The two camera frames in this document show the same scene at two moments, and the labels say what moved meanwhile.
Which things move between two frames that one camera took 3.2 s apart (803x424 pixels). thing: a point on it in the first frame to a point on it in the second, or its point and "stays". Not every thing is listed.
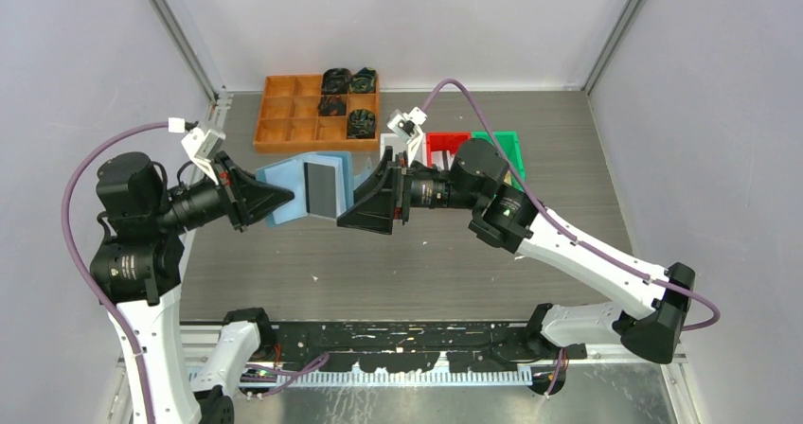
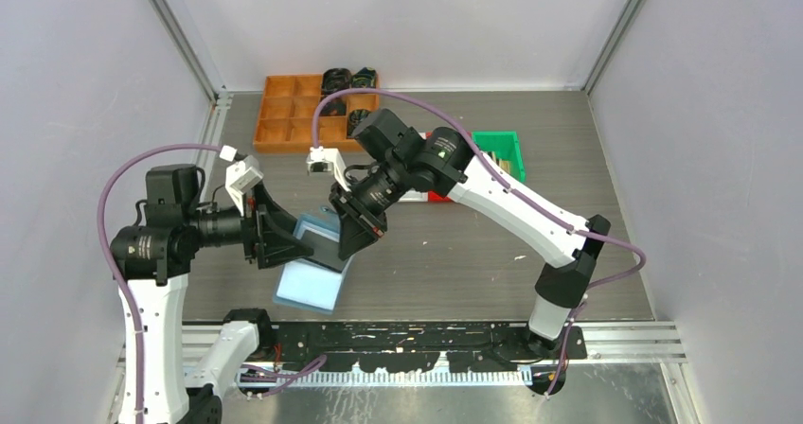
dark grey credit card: x=320 y=185 to x=325 y=251
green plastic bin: x=509 y=142 stays
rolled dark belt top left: x=336 y=80 stays
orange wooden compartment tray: x=289 y=119 stays
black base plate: x=418 y=345 stays
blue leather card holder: x=290 y=174 to x=305 y=284
